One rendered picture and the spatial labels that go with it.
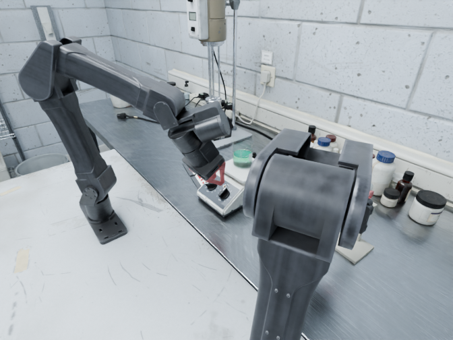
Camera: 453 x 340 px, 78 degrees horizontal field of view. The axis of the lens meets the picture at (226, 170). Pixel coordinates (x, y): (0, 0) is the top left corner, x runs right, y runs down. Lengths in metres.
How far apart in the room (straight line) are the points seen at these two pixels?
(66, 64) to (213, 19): 0.58
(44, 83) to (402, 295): 0.83
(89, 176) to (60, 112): 0.16
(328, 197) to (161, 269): 0.52
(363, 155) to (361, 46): 0.83
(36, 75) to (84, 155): 0.19
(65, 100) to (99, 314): 0.44
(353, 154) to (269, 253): 0.12
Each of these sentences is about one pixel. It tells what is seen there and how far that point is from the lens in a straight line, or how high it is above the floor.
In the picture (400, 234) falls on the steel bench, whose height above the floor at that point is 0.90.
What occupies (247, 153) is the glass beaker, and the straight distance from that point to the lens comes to 0.81.
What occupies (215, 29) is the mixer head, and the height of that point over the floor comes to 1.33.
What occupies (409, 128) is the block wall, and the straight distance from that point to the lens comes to 1.06.
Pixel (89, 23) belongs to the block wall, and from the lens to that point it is 3.04.
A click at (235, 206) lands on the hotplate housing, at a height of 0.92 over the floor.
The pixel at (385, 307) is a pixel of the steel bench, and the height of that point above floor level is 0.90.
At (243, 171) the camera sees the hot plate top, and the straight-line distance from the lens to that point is 0.82.
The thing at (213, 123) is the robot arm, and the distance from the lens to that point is 0.56.
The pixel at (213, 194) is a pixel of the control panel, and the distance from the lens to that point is 0.81.
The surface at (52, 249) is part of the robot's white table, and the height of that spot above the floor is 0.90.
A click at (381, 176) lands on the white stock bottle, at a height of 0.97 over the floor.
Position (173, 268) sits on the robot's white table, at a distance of 0.68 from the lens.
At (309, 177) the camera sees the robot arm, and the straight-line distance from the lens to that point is 0.22.
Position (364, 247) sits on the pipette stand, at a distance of 0.77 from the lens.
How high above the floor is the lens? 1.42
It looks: 32 degrees down
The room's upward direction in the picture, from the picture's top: straight up
